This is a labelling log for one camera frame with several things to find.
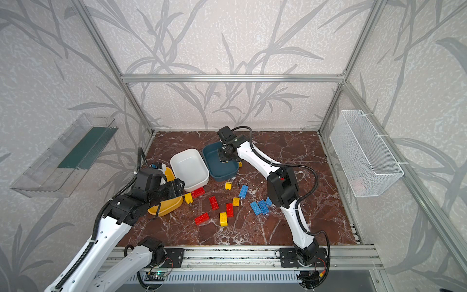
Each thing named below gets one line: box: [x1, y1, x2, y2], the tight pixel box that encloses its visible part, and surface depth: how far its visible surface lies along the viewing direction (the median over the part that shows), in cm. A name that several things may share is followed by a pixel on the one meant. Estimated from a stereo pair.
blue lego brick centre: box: [239, 184, 249, 199], surface depth 93 cm
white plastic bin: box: [169, 148, 210, 192], surface depth 104 cm
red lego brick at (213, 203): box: [208, 195, 220, 211], surface depth 89 cm
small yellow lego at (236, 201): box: [232, 197, 241, 207], surface depth 91 cm
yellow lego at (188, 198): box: [184, 192, 194, 204], surface depth 90 cm
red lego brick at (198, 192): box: [190, 186, 206, 199], surface depth 93 cm
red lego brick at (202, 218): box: [194, 212, 210, 226], surface depth 84 cm
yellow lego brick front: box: [219, 211, 228, 227], surface depth 84 cm
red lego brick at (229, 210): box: [225, 203, 234, 218], surface depth 88 cm
